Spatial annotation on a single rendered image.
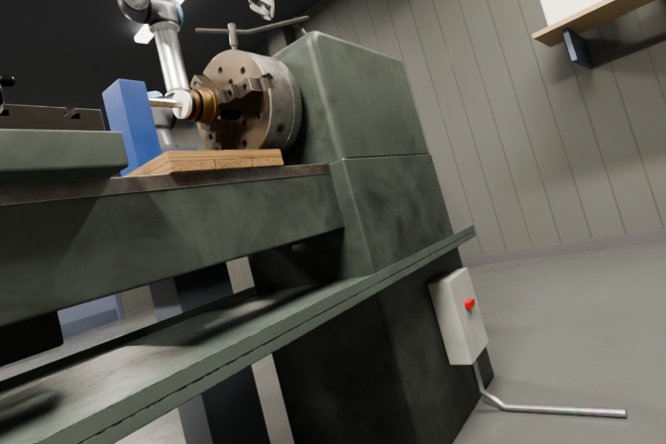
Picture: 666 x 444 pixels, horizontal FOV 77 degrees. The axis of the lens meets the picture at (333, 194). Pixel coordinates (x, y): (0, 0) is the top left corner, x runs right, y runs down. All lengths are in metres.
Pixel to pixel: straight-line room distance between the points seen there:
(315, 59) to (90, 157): 0.71
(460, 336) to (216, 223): 0.85
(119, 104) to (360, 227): 0.64
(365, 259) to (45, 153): 0.77
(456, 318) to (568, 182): 2.48
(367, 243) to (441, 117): 3.01
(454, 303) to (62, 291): 1.03
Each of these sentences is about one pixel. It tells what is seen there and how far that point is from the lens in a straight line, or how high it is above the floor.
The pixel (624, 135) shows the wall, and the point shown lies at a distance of 3.63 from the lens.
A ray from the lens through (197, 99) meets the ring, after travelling 1.11.
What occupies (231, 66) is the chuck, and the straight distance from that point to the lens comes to 1.22.
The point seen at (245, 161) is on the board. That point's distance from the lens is 0.93.
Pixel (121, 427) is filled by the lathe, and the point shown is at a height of 0.53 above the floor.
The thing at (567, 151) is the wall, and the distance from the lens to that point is 3.70.
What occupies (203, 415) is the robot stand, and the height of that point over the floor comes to 0.22.
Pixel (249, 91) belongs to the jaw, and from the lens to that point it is 1.10.
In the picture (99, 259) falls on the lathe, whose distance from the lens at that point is 0.74.
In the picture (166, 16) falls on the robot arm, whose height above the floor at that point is 1.63.
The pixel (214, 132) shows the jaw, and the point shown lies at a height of 1.02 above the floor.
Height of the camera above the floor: 0.70
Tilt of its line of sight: 4 degrees up
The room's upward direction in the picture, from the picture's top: 15 degrees counter-clockwise
